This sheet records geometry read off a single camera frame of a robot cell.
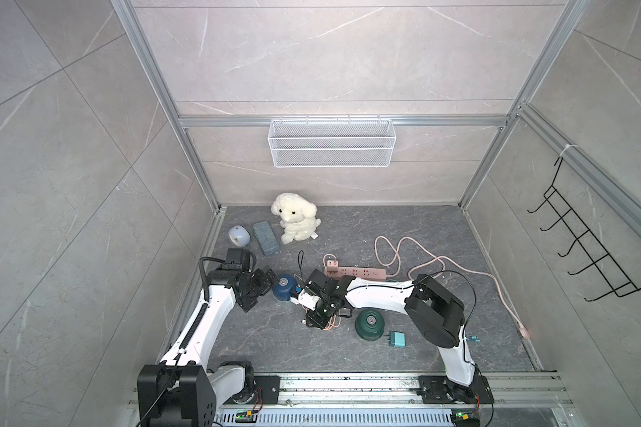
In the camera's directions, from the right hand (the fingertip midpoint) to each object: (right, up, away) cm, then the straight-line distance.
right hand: (311, 321), depth 86 cm
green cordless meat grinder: (+18, +4, -12) cm, 21 cm away
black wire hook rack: (+73, +20, -25) cm, 80 cm away
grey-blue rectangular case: (-19, +27, +18) cm, 37 cm away
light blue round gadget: (-29, +28, +14) cm, 43 cm away
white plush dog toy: (-5, +34, +9) cm, 36 cm away
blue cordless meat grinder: (-8, +12, -3) cm, 15 cm away
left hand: (-13, +13, -3) cm, 19 cm away
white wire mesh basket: (+7, +64, +14) cm, 66 cm away
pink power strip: (+17, +14, +9) cm, 24 cm away
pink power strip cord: (+54, +19, +15) cm, 59 cm away
